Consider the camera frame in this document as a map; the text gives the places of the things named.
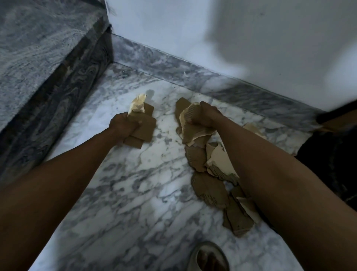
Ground person's left hand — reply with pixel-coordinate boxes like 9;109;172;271
108;112;140;143

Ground person's right hand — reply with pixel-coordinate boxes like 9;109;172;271
186;101;223;128

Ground torn brown paper handful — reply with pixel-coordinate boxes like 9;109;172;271
123;93;157;149
175;97;221;148

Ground brown paper pieces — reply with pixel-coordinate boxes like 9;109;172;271
184;122;329;238

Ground black bin with liner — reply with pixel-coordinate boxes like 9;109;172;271
295;124;357;213

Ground person's left forearm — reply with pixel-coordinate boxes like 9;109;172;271
0;127;120;271

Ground person's right forearm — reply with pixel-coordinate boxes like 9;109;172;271
216;117;357;271

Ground person's right white sandal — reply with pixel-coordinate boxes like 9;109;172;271
187;241;230;271

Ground grey granite staircase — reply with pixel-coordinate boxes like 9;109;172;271
0;0;113;185

